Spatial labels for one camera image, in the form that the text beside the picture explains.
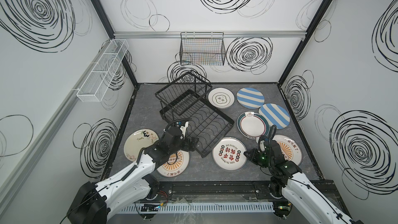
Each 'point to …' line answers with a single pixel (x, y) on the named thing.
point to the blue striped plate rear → (250, 98)
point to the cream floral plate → (138, 140)
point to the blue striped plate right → (274, 114)
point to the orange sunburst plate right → (292, 151)
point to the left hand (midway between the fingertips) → (191, 138)
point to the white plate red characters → (228, 154)
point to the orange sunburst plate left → (176, 164)
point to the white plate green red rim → (252, 125)
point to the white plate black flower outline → (221, 98)
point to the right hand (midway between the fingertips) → (243, 156)
